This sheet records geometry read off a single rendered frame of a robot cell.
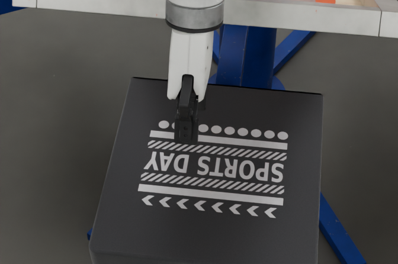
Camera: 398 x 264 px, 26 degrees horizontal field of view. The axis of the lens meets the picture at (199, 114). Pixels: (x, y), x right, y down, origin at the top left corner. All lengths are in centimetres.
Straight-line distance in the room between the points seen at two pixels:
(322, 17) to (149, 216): 66
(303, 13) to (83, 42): 232
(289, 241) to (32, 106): 176
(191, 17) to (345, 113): 222
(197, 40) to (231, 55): 103
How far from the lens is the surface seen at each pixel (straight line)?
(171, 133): 189
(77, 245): 288
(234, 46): 213
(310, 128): 192
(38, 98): 333
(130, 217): 176
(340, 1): 161
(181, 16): 108
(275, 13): 127
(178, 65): 110
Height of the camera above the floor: 237
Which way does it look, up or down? 48 degrees down
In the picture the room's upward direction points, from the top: straight up
